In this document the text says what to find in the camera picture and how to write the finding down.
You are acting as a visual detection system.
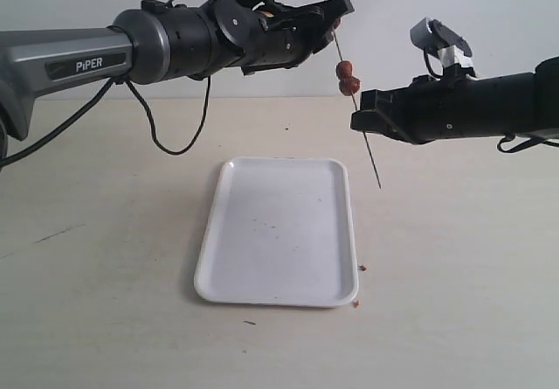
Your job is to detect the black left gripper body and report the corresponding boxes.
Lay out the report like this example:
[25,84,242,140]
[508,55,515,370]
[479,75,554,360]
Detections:
[213,0,313,74]

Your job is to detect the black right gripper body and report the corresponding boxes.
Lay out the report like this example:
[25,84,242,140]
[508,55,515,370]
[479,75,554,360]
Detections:
[377,76,472,144]

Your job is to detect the thin metal skewer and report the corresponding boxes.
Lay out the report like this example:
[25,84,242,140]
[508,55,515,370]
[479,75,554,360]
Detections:
[334,31,382,190]

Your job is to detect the dark red hawthorn berry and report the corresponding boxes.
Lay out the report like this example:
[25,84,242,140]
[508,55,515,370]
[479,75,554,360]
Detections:
[332,18,341,31]
[339,77,361,96]
[335,60,353,80]

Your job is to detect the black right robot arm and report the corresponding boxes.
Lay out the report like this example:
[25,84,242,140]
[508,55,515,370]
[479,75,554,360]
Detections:
[350,58,558,145]

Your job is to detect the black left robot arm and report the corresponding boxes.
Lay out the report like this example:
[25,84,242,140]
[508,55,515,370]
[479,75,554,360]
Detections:
[1,0,354,166]

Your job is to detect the white rectangular plastic tray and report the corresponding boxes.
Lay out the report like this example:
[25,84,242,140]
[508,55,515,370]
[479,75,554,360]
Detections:
[193,156,359,309]

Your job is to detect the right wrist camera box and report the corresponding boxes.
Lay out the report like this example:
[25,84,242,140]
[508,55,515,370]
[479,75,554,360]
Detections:
[410,17,477,79]

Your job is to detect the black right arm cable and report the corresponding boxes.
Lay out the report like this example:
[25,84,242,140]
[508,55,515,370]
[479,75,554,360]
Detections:
[496,133,559,153]

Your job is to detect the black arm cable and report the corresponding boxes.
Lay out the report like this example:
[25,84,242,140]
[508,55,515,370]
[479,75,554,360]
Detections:
[0,73,213,167]
[496,133,559,153]

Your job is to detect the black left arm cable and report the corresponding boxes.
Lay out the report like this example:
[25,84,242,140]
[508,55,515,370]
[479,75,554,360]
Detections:
[0,73,213,167]

